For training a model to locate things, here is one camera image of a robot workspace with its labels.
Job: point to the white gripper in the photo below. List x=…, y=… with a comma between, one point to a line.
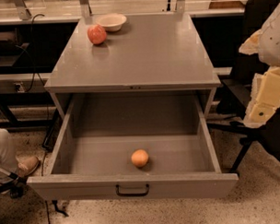
x=274, y=40

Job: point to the wall power outlet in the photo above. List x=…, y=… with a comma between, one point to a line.
x=19, y=87

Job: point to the tan shoe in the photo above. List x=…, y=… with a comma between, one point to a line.
x=27, y=166

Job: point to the black office chair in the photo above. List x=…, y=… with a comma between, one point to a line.
x=236, y=90

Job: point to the red apple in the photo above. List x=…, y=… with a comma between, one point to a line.
x=96, y=34

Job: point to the black drawer handle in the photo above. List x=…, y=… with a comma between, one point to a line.
x=132, y=192

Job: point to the orange fruit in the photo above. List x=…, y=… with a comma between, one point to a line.
x=140, y=158

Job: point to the grey metal cabinet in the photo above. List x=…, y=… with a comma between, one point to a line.
x=149, y=52

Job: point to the white bowl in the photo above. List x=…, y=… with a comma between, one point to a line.
x=111, y=22

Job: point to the light trouser leg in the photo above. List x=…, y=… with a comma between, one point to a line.
x=8, y=160

